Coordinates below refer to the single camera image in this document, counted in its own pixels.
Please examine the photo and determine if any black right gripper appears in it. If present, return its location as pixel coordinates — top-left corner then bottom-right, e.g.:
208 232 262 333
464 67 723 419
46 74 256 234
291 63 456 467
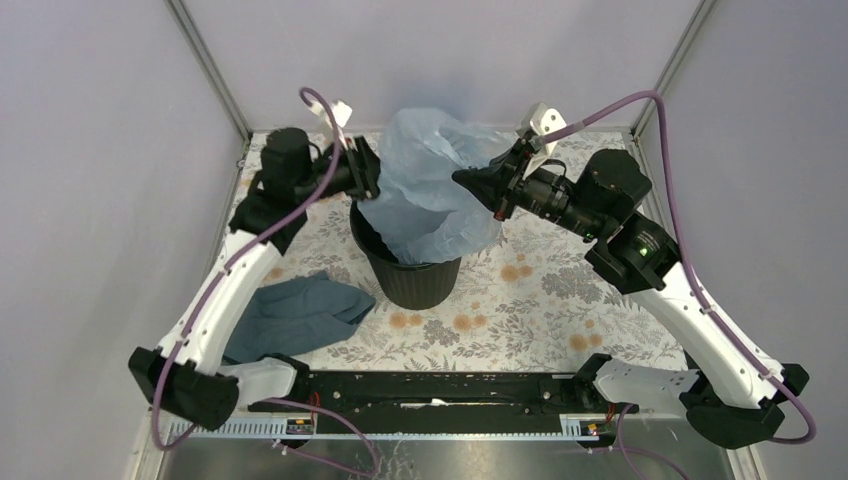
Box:
451 137 605 240

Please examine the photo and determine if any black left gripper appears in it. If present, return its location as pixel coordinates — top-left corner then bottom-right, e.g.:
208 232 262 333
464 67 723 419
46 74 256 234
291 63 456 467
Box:
293 133 410 205

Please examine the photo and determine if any light blue plastic trash bag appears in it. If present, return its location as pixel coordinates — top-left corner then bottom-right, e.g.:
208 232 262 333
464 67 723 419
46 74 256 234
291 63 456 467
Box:
358 108 512 265

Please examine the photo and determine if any black plastic trash bin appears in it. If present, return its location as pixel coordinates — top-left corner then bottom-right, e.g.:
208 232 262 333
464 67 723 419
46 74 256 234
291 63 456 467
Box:
349 202 462 311

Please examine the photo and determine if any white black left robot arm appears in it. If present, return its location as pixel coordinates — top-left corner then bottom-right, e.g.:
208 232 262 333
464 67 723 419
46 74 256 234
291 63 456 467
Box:
128 128 380 430

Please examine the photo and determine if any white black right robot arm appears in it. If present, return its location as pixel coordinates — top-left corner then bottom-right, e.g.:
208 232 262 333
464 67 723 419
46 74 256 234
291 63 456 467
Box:
452 142 809 449

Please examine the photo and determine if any floral patterned table mat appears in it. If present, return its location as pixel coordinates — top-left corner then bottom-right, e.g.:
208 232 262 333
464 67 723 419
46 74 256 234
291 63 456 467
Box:
198 131 687 374

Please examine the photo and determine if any grey blue crumpled cloth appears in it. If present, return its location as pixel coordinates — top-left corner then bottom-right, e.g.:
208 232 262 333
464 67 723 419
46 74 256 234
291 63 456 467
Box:
223 271 376 364

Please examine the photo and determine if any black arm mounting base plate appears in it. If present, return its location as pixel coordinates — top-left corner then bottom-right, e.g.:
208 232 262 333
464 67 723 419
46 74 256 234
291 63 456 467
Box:
288 370 623 433

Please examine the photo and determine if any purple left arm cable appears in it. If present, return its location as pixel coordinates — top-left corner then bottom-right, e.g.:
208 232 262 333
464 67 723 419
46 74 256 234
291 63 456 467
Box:
150 86 380 480

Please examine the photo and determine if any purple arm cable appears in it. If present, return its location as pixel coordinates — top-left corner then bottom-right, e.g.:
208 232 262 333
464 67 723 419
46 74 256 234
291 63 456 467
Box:
150 86 380 480
539 90 817 480

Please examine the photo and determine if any white slotted cable duct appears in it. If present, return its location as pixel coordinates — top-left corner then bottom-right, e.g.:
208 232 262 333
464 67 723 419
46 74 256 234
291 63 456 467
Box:
190 415 601 443

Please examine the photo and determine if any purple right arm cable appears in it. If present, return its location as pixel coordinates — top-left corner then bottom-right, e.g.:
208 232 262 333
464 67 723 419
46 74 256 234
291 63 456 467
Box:
539 90 817 480

